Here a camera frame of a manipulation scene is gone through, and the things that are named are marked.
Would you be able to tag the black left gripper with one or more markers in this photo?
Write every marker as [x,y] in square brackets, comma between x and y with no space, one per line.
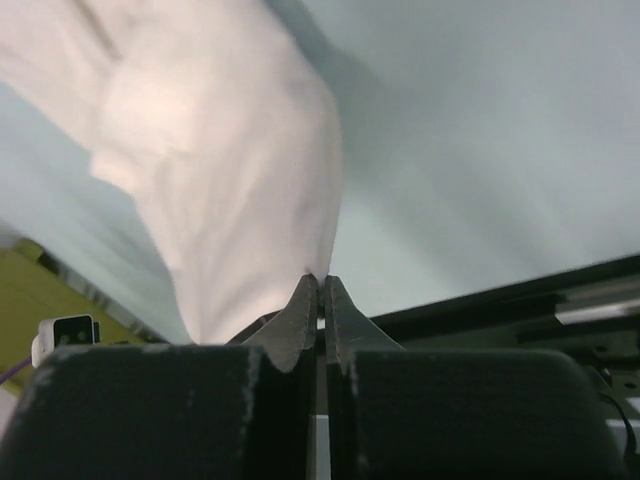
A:
[56,332]

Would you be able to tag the white t shirt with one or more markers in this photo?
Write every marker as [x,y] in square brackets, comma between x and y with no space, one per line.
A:
[210,116]

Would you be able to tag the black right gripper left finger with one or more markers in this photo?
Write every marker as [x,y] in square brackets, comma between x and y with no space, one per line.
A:
[159,411]

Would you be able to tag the olive green plastic bin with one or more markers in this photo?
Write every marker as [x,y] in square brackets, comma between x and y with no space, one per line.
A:
[31,293]

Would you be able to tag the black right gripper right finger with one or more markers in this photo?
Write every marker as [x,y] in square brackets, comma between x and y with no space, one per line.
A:
[457,413]

